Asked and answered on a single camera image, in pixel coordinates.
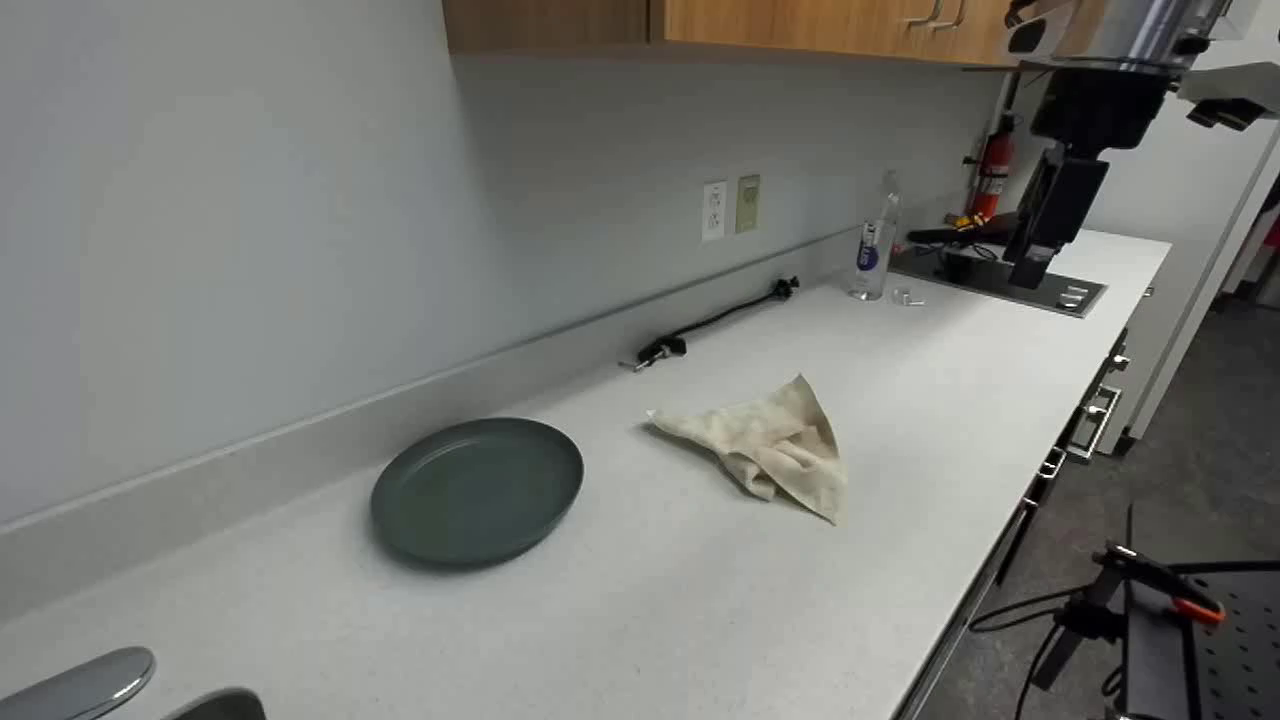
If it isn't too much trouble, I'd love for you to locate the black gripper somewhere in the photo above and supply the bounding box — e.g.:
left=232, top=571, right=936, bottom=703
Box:
left=1008, top=62, right=1177, bottom=287

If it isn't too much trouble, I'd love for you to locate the beige cloth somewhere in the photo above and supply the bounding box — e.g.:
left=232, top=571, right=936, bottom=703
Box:
left=640, top=371, right=852, bottom=528

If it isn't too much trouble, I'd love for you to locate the red fire extinguisher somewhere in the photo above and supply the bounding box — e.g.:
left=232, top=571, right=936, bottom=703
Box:
left=962, top=112, right=1020, bottom=228

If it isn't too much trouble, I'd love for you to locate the black orange bar clamp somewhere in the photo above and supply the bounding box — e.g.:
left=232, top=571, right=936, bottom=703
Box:
left=1092, top=535, right=1233, bottom=633

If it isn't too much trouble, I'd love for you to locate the black clamp stand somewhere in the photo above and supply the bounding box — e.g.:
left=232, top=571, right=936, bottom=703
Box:
left=1023, top=506, right=1136, bottom=698

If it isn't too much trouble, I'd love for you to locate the black perforated breadboard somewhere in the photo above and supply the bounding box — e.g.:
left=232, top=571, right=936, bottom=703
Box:
left=1120, top=563, right=1280, bottom=720

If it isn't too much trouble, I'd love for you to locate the dark green plate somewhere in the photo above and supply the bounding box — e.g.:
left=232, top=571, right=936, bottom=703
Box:
left=368, top=418, right=588, bottom=578

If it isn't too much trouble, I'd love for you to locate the dark grey rounded fixture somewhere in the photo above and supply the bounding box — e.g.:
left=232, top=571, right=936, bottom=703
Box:
left=163, top=686, right=272, bottom=720

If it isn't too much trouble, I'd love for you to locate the grey metal faucet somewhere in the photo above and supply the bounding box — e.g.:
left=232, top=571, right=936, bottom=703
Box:
left=0, top=645, right=160, bottom=720

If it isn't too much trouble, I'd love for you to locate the black metal base plate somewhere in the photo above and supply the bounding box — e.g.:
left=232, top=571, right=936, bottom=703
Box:
left=888, top=242, right=1110, bottom=320

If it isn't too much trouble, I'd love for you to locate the metal drawer handle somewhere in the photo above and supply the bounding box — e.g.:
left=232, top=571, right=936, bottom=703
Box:
left=1063, top=381, right=1127, bottom=465

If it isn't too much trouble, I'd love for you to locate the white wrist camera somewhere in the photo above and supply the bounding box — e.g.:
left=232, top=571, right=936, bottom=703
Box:
left=1177, top=57, right=1280, bottom=131

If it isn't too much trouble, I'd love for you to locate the beige wall plate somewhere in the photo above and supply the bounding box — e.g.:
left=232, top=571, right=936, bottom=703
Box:
left=734, top=167, right=765, bottom=236

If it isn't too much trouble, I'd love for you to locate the wooden wall cabinet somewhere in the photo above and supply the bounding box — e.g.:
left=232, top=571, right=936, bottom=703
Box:
left=440, top=0, right=1056, bottom=72

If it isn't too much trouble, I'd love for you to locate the white wall outlet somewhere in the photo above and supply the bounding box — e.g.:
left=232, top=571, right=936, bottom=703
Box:
left=702, top=179, right=734, bottom=246

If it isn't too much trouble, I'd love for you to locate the black cable with clamp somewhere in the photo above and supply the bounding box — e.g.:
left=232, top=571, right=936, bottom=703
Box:
left=632, top=271, right=806, bottom=371

